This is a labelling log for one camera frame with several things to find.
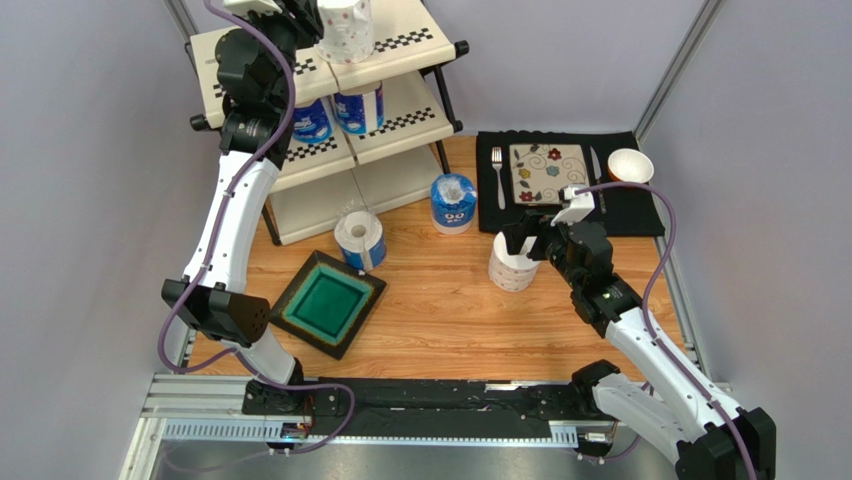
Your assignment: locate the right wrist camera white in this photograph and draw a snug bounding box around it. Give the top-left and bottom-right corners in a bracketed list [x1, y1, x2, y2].
[550, 184, 595, 227]

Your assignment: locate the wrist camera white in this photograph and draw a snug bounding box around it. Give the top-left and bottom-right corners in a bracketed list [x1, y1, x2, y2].
[550, 184, 595, 227]
[222, 0, 283, 18]

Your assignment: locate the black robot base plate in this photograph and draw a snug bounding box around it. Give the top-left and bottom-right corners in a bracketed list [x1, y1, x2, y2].
[240, 376, 638, 441]

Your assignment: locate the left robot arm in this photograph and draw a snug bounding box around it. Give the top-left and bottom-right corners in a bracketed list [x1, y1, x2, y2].
[157, 1, 323, 397]

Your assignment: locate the black cloth placemat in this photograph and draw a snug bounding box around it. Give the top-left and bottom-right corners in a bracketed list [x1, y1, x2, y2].
[475, 129, 667, 238]

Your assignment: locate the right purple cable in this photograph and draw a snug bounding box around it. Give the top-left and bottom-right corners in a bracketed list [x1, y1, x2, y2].
[573, 180, 760, 480]

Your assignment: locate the square floral plate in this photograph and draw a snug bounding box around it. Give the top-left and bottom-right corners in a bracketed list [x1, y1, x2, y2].
[509, 143, 590, 205]

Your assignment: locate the silver fork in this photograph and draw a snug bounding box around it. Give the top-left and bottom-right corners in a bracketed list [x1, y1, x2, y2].
[491, 146, 506, 210]

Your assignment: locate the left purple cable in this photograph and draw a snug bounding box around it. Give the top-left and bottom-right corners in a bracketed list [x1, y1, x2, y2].
[156, 0, 357, 461]

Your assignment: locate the green square plate black rim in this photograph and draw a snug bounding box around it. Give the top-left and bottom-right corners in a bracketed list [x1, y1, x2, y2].
[270, 251, 387, 360]

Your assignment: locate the cream checkered three-tier shelf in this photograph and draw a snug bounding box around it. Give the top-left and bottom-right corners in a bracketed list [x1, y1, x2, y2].
[186, 0, 471, 248]

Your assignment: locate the white red-floral paper roll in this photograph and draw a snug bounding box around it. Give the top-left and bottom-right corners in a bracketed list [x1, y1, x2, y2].
[488, 233, 540, 292]

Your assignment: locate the purple cable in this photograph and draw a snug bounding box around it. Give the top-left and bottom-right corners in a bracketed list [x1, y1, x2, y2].
[573, 180, 760, 480]
[156, 0, 357, 461]

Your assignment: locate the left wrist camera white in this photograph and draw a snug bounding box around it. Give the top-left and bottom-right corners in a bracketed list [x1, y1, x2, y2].
[222, 0, 283, 18]

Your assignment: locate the white and orange bowl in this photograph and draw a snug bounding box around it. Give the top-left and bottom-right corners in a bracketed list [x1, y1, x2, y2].
[607, 148, 655, 184]

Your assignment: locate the silver table knife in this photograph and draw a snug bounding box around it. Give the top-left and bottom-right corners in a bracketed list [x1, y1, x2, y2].
[590, 146, 607, 215]

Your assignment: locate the plastic-wrapped roll blue label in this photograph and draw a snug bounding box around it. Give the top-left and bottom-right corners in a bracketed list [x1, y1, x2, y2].
[333, 202, 387, 272]

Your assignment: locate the aluminium frame rail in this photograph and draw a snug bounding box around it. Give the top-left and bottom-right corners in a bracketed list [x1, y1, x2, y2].
[119, 372, 763, 480]

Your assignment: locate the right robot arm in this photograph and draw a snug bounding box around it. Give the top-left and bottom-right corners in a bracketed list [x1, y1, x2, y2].
[501, 212, 777, 479]

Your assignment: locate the blue cartoon-face roll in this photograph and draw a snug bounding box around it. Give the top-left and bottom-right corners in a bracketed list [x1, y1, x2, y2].
[430, 173, 478, 235]

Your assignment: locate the white floral paper roll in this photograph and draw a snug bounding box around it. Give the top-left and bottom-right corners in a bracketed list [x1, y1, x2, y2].
[317, 0, 375, 65]

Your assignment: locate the dark blue roll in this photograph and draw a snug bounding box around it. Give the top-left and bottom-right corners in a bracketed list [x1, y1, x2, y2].
[333, 81, 385, 136]
[292, 97, 335, 144]

